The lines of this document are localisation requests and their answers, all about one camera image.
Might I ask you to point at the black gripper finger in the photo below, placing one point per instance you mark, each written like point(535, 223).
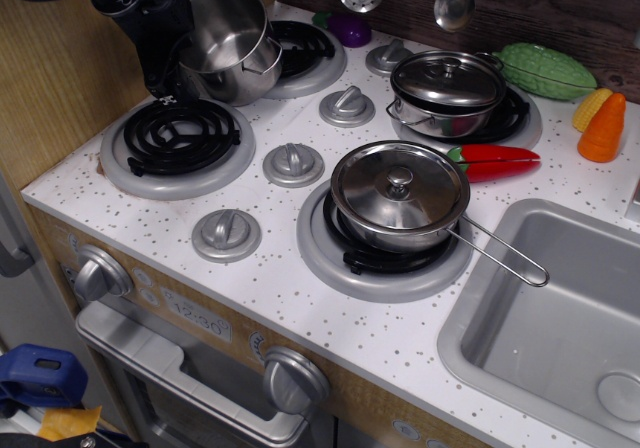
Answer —
point(177, 90)

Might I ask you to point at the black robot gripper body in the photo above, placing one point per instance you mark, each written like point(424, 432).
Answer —
point(160, 30)

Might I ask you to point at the grey stove knob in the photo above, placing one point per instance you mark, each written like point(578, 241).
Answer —
point(293, 165)
point(382, 60)
point(349, 108)
point(226, 236)

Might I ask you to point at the grey stove knob front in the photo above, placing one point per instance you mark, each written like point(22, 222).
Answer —
point(226, 236)

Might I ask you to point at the grey stove knob back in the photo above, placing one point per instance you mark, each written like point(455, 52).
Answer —
point(382, 60)

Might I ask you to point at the steel pot with lid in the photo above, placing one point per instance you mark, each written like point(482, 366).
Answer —
point(446, 94)

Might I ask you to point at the front left black burner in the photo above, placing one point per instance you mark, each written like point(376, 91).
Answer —
point(170, 152)

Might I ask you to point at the black burner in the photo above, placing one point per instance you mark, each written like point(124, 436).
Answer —
point(312, 60)
point(170, 152)
point(366, 273)
point(516, 122)

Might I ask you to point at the back left black burner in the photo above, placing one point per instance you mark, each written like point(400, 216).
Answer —
point(312, 60)

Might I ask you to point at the purple toy eggplant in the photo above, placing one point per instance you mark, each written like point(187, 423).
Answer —
point(351, 31)

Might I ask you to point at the left silver oven knob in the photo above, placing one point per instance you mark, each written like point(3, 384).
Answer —
point(100, 274)

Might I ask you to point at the silver oven knob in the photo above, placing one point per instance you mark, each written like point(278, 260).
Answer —
point(100, 274)
point(293, 384)

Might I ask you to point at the front right black burner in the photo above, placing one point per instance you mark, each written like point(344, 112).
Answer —
point(366, 273)

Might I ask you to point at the steel saucepan with lid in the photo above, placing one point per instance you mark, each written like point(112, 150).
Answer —
point(404, 197)

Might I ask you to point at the hanging steel ladle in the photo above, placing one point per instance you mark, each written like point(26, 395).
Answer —
point(453, 15)

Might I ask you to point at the right silver oven knob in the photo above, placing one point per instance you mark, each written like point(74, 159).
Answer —
point(293, 384)

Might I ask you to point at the red toy chili pepper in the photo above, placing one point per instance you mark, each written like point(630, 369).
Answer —
point(487, 162)

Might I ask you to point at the blue clamp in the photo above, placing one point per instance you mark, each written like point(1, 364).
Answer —
point(40, 377)

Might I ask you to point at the back right black burner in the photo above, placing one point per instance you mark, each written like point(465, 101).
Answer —
point(516, 122)

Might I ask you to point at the green toy bitter gourd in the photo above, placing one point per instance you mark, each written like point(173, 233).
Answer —
point(545, 72)

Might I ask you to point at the yellow toy corn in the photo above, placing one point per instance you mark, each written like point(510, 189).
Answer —
point(589, 107)

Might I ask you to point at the orange toy carrot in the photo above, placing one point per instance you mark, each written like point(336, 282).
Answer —
point(601, 140)

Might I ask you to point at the grey toy sink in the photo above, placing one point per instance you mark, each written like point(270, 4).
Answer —
point(548, 323)

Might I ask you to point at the silver oven door handle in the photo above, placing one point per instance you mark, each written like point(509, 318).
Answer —
point(180, 393)

